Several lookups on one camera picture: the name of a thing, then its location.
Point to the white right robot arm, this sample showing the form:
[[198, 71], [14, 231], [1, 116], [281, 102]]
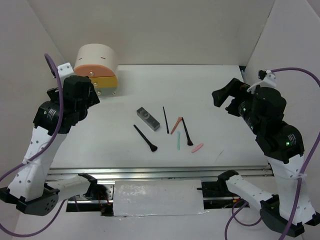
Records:
[[262, 108]]

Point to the pink makeup brush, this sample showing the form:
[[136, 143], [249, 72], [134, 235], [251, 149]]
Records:
[[179, 119]]

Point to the peach top drawer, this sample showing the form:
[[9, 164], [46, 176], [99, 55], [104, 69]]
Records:
[[94, 71]]

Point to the grey cosmetic box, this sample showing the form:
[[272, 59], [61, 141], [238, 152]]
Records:
[[148, 119]]

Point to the yellow drawer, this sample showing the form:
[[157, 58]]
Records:
[[105, 82]]

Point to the teal spatula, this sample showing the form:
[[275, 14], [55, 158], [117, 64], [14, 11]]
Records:
[[178, 140]]

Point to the pink hair clip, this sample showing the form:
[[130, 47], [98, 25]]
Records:
[[199, 146]]

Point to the aluminium rail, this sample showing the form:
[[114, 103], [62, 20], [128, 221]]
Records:
[[153, 173]]

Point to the beige round drawer organizer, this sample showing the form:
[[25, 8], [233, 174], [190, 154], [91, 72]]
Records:
[[97, 54]]

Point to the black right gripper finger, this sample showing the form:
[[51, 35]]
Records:
[[234, 86], [219, 97]]

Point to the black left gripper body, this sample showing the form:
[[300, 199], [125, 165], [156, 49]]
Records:
[[93, 100]]

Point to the black fan brush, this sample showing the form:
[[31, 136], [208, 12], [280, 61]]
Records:
[[152, 147], [189, 141]]

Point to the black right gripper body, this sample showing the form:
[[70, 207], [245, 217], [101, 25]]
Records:
[[240, 105]]

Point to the thin black eyeliner brush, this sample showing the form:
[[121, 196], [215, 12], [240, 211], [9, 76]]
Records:
[[166, 121]]

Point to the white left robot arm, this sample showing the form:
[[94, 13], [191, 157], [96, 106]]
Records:
[[29, 191]]

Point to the grey bottom drawer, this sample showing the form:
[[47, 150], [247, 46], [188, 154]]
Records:
[[105, 91]]

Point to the white foam board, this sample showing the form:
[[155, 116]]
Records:
[[158, 198]]

